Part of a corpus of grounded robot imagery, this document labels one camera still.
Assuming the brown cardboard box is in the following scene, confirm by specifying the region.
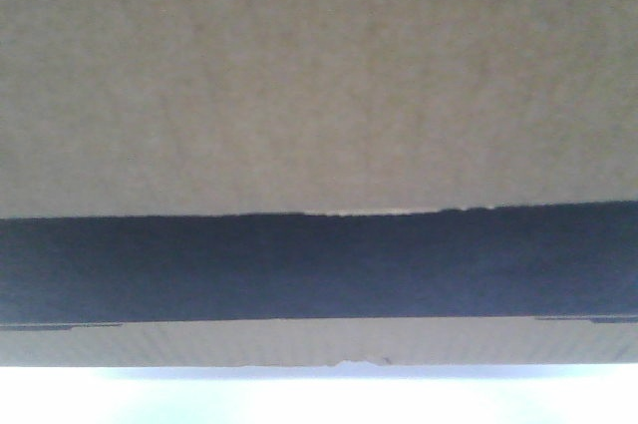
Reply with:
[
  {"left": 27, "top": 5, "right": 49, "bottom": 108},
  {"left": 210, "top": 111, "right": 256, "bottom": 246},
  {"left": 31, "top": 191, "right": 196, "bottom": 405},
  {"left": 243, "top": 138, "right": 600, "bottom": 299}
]
[{"left": 1, "top": 0, "right": 637, "bottom": 367}]

